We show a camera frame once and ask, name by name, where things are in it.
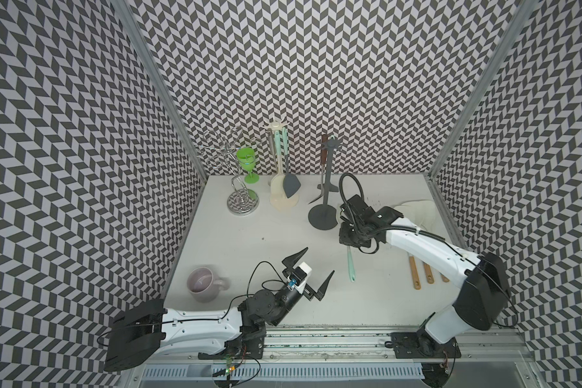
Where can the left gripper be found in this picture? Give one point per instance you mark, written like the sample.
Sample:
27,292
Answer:
309,293

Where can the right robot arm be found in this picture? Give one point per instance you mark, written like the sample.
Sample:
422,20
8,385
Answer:
408,226

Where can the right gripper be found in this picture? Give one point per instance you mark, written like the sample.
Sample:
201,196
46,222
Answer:
345,240

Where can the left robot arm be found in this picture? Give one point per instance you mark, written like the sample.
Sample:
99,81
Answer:
137,334

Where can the cream utensil wooden handle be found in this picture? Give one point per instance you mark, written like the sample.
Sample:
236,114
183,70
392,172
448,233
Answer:
428,274

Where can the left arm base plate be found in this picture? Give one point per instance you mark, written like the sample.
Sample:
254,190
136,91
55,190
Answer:
244,346

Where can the dark grey utensil rack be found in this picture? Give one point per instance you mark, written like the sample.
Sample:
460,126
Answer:
323,217

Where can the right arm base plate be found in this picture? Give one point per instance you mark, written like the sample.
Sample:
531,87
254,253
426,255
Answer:
411,345

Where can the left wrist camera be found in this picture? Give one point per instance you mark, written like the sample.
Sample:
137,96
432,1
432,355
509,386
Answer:
297,277

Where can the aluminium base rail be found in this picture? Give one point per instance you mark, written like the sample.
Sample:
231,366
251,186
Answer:
295,355

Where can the cream utensil rack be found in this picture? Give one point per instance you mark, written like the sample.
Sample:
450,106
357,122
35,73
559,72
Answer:
282,203

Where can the green plastic goblet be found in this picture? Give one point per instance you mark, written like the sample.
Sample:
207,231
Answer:
246,158

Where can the chrome wire mug tree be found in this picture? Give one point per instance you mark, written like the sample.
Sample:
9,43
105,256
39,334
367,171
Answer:
242,201

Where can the grey spatula mint handle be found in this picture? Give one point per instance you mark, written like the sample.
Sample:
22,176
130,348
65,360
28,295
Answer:
291,184
331,187

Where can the pink ceramic mug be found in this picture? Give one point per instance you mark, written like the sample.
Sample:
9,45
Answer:
205,285

